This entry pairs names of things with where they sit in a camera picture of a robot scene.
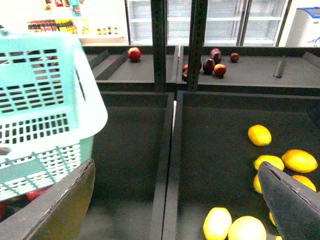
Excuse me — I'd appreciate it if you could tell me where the black shelf post right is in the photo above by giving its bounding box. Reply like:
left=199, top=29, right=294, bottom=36
left=187, top=0, right=208, bottom=91

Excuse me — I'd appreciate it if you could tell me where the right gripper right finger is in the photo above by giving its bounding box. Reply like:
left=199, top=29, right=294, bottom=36
left=257, top=161, right=320, bottom=240

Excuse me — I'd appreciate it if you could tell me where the small dark red apple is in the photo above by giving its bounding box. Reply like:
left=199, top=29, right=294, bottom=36
left=229, top=52, right=240, bottom=63

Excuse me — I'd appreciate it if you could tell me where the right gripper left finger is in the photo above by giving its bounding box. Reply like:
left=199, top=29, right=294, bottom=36
left=0, top=158, right=96, bottom=240

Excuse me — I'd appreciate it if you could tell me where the yellow lemon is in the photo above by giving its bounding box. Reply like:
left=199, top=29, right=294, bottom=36
left=247, top=124, right=272, bottom=147
left=202, top=207, right=232, bottom=240
left=281, top=149, right=319, bottom=173
left=253, top=155, right=285, bottom=171
left=227, top=216, right=267, bottom=240

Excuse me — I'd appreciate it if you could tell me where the black shelf post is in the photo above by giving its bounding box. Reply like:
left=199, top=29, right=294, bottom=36
left=187, top=0, right=208, bottom=91
left=150, top=0, right=166, bottom=92

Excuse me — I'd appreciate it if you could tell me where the red apple on shelf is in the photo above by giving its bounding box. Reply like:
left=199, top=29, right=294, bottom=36
left=127, top=47, right=142, bottom=62

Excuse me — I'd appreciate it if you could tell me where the glass door refrigerator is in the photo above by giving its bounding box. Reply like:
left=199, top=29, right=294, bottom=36
left=125, top=0, right=290, bottom=47

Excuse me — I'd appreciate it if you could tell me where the red apple front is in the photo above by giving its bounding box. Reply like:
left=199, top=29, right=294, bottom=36
left=213, top=63, right=227, bottom=77

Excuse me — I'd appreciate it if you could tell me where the light blue plastic basket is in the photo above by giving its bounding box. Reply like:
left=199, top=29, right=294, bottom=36
left=0, top=28, right=108, bottom=201

